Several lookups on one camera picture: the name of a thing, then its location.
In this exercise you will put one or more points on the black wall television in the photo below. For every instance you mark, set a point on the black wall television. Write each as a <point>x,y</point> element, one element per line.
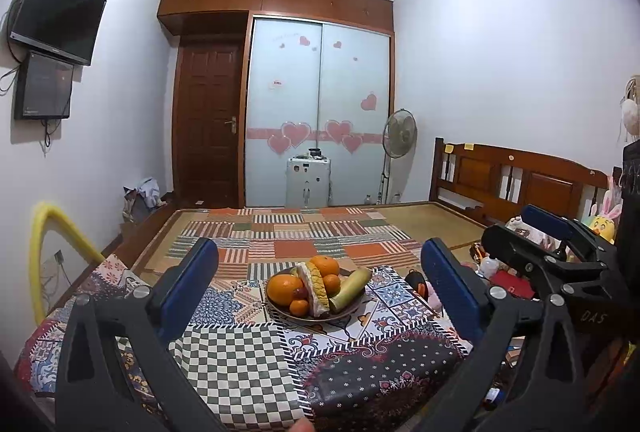
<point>57,9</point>

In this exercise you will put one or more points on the wall power outlet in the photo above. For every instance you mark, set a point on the wall power outlet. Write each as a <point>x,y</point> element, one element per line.
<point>59,257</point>

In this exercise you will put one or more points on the white box appliance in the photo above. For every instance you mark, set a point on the white box appliance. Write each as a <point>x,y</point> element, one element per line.
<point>307,182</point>

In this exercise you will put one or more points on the large orange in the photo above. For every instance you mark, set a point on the large orange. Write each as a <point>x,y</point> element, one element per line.
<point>325,266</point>
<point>282,290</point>

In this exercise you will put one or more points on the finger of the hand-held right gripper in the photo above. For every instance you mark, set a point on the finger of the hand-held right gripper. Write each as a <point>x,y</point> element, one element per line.
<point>515,249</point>
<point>547,219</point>

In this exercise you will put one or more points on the small tangerine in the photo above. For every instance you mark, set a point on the small tangerine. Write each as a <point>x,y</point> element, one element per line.
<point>299,307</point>
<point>332,284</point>

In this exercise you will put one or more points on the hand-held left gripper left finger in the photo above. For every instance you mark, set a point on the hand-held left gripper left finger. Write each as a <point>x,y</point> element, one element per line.
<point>187,287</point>

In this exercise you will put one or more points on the wooden bed footboard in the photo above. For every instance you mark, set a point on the wooden bed footboard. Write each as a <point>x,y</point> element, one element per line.
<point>145,232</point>

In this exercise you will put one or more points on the person's left hand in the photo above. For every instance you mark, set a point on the person's left hand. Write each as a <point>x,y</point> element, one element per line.
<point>301,427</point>

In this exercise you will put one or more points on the pomelo slice with rind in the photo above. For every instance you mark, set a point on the pomelo slice with rind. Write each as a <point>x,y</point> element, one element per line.
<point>306,284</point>

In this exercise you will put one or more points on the yellow chick plush toy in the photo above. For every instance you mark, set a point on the yellow chick plush toy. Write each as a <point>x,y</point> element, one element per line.
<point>605,224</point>

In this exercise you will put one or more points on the striped patchwork blanket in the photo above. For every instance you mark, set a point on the striped patchwork blanket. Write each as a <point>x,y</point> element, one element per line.
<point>310,237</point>

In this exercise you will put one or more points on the red box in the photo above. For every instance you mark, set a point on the red box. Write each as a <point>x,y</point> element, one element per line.
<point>512,286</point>

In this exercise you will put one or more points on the sliding wardrobe with heart stickers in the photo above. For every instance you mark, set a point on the sliding wardrobe with heart stickers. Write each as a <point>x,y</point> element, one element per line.
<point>320,111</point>

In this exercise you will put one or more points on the dark brown plate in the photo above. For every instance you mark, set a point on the dark brown plate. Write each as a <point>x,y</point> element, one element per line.
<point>345,313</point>

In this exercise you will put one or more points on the wooden bed headboard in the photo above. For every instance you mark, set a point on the wooden bed headboard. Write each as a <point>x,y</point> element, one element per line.
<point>525,182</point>

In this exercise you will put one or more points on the yellow green banana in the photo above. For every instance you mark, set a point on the yellow green banana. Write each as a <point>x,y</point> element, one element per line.
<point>352,289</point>

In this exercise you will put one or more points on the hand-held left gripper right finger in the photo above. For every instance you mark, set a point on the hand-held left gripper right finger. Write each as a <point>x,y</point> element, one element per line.
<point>450,287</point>

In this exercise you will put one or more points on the pile of clothes on floor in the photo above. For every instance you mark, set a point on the pile of clothes on floor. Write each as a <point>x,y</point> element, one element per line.
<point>142,197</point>

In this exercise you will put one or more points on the yellow foam tube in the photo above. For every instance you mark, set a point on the yellow foam tube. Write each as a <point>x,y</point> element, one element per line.
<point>60,232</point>

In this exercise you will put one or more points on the black and orange device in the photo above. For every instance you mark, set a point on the black and orange device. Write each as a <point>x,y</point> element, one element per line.
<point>414,283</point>

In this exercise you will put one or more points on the hanging fluffy earmuffs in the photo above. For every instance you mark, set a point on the hanging fluffy earmuffs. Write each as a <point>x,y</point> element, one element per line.
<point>631,109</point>

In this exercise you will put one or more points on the brown wooden door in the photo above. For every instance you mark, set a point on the brown wooden door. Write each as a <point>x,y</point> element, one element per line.
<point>207,121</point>

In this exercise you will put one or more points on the small wall monitor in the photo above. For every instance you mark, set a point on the small wall monitor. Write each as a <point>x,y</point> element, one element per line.
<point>42,86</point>

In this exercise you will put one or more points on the standing electric fan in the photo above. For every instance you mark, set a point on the standing electric fan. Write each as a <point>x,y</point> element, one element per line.
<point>400,134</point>

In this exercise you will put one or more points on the yellow corn cob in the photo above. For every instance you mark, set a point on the yellow corn cob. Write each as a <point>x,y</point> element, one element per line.
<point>319,287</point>

